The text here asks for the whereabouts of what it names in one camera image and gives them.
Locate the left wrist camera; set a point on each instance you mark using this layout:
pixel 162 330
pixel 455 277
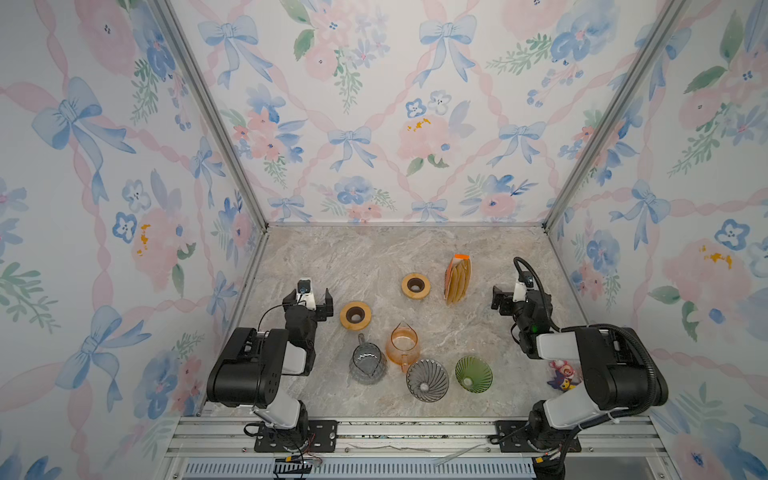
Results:
pixel 304 289

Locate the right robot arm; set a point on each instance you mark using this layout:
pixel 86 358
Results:
pixel 619 377

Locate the green glass dripper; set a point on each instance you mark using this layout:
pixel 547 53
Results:
pixel 473 374

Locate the orange glass carafe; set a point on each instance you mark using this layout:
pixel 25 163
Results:
pixel 403 347

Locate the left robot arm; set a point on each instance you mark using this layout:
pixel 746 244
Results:
pixel 249 370

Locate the colourful toy figure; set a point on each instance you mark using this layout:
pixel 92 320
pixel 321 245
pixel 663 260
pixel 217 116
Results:
pixel 564 376

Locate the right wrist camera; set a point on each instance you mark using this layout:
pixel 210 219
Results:
pixel 523 283

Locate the wooden ring holder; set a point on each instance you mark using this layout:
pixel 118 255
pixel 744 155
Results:
pixel 416 286
pixel 356 316

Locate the clear glass carafe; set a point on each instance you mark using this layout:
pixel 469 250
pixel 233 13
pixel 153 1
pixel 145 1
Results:
pixel 368 364

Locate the clear glass dripper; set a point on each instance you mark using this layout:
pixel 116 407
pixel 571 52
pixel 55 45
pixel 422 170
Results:
pixel 427 380

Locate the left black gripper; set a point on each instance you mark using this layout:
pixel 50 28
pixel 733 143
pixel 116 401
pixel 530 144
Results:
pixel 324 306

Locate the aluminium front rail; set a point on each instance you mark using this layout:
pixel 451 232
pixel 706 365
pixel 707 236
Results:
pixel 411 448

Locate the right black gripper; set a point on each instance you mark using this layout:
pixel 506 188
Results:
pixel 501 298

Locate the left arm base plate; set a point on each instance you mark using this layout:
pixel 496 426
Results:
pixel 313 436

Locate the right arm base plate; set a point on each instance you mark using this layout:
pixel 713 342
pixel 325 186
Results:
pixel 518 436

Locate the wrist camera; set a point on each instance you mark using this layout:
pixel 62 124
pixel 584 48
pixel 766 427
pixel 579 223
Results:
pixel 523 283
pixel 304 289

